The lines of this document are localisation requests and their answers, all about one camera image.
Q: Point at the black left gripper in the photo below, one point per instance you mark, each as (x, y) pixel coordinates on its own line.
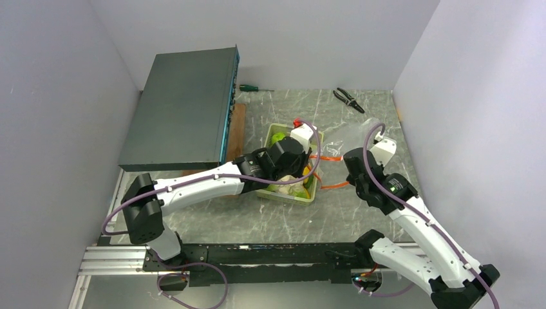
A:
(304, 162)

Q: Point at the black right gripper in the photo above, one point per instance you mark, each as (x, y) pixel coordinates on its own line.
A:
(351, 179)

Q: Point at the white cauliflower with leaves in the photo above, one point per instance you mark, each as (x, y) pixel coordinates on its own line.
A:
(294, 189)

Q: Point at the clear zip bag orange zipper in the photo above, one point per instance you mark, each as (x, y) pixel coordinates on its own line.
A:
(331, 172)

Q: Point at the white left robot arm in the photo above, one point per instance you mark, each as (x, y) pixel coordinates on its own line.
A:
(147, 201)

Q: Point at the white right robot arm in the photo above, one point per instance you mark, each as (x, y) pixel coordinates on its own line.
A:
(447, 273)

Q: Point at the green lime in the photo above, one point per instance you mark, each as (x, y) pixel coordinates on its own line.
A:
(277, 137)

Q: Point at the light green perforated basket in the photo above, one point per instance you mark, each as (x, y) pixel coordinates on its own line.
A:
(287, 198)

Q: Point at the wooden board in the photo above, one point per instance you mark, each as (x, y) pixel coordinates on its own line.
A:
(236, 132)

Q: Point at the dark grey metal box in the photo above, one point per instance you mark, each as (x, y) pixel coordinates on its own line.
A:
(183, 115)

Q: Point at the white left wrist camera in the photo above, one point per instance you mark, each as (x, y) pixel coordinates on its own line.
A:
(303, 133)

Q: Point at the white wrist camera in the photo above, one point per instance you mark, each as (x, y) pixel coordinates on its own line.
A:
(303, 133)
(383, 150)

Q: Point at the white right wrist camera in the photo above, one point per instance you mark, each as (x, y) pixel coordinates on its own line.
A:
(383, 150)

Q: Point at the green handled screwdriver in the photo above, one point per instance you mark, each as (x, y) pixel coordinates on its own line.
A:
(251, 88)

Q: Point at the black handled pliers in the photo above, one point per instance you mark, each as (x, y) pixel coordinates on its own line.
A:
(344, 96)

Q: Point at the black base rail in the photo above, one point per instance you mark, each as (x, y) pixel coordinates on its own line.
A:
(210, 264)

